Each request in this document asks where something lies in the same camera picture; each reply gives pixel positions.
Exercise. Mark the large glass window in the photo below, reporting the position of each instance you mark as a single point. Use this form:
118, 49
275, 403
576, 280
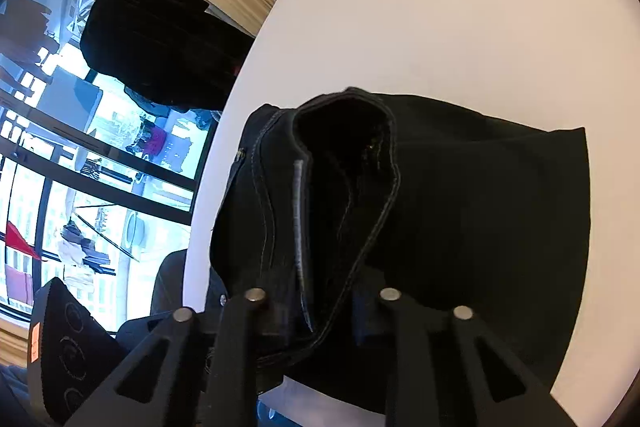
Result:
75, 167

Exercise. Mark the bed with white sheet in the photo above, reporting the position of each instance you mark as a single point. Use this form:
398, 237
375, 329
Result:
425, 7

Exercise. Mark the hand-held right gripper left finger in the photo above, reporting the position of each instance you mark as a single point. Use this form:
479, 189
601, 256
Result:
240, 332

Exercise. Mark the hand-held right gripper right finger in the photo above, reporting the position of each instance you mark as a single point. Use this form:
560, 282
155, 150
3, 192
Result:
400, 332

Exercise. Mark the hanging black garment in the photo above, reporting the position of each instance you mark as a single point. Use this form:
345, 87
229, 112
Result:
160, 47

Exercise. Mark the black denim pants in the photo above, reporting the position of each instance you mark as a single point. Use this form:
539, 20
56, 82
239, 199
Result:
450, 207

